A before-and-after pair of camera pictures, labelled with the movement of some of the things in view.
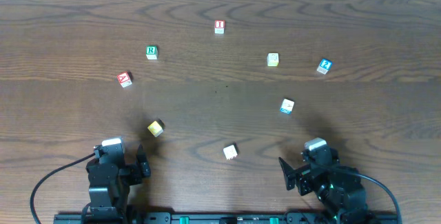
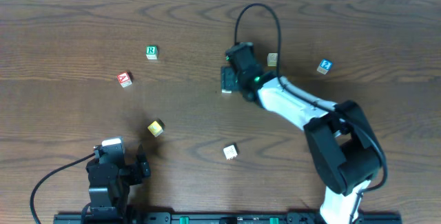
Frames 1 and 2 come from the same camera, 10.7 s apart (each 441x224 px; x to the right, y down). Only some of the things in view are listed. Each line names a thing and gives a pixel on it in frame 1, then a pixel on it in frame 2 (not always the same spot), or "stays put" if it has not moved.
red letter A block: (124, 79) stays put
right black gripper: (298, 175) → (240, 52)
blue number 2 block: (324, 66) stays put
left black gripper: (132, 171) stays put
